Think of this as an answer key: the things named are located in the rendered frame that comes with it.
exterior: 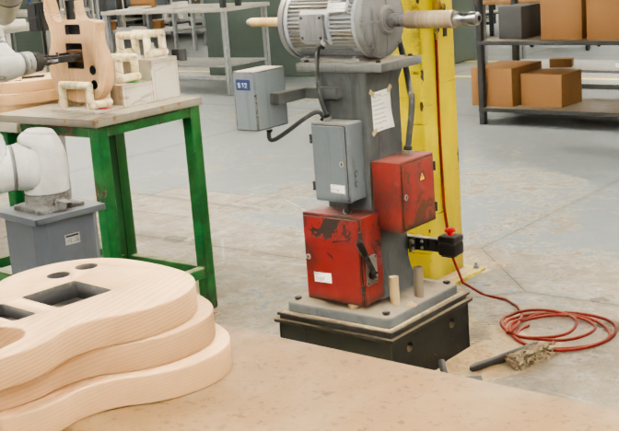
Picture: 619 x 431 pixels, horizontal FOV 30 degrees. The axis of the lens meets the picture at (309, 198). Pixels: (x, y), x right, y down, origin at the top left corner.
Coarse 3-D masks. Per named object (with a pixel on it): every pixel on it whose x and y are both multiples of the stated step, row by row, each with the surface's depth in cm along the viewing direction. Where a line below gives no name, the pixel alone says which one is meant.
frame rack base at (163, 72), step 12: (144, 60) 467; (156, 60) 467; (168, 60) 472; (144, 72) 468; (156, 72) 468; (168, 72) 473; (156, 84) 468; (168, 84) 473; (156, 96) 469; (168, 96) 474; (180, 96) 479
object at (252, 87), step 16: (240, 80) 383; (256, 80) 380; (272, 80) 386; (240, 96) 384; (256, 96) 381; (240, 112) 386; (256, 112) 382; (272, 112) 388; (320, 112) 388; (240, 128) 388; (256, 128) 383; (272, 128) 394; (288, 128) 393
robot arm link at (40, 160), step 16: (32, 128) 392; (48, 128) 392; (16, 144) 388; (32, 144) 384; (48, 144) 386; (16, 160) 383; (32, 160) 384; (48, 160) 386; (64, 160) 391; (32, 176) 385; (48, 176) 387; (64, 176) 391; (32, 192) 388; (48, 192) 388
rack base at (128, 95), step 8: (144, 80) 466; (112, 88) 459; (120, 88) 456; (128, 88) 458; (136, 88) 461; (144, 88) 464; (152, 88) 467; (112, 96) 460; (120, 96) 457; (128, 96) 458; (136, 96) 461; (144, 96) 464; (152, 96) 467; (112, 104) 461; (120, 104) 458; (128, 104) 458; (136, 104) 462
